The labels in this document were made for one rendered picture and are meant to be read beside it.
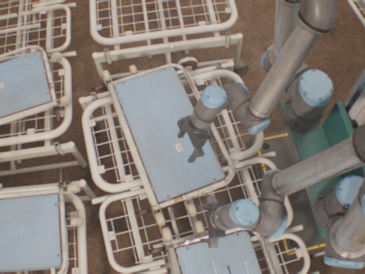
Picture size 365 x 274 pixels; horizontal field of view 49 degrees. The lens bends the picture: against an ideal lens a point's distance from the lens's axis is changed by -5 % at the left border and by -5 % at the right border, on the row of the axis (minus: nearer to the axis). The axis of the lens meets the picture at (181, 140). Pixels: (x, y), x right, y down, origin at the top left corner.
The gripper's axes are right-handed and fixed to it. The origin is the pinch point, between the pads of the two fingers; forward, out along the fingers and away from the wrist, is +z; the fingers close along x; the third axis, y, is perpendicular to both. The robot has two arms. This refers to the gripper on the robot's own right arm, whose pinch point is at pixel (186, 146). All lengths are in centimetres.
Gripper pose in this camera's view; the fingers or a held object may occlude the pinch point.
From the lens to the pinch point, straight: 180.9
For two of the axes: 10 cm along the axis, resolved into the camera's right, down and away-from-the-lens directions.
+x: -3.5, -7.9, 5.0
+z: -3.1, 6.0, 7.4
